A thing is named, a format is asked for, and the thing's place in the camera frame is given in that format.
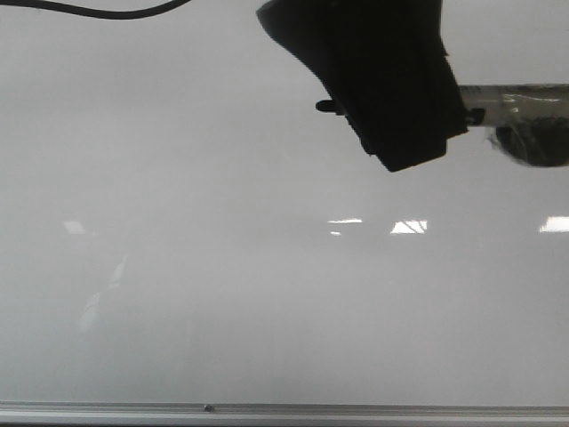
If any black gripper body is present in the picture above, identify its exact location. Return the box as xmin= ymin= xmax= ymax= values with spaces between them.
xmin=256 ymin=1 xmax=468 ymax=172

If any black whiteboard marker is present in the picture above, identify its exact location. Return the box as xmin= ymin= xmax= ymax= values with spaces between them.
xmin=316 ymin=83 xmax=568 ymax=137

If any white whiteboard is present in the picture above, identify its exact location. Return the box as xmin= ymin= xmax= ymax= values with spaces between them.
xmin=1 ymin=1 xmax=568 ymax=406

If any black cable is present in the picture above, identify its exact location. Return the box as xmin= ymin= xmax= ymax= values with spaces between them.
xmin=24 ymin=0 xmax=193 ymax=20

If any aluminium whiteboard frame rail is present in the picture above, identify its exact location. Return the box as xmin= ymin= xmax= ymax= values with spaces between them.
xmin=1 ymin=401 xmax=568 ymax=426

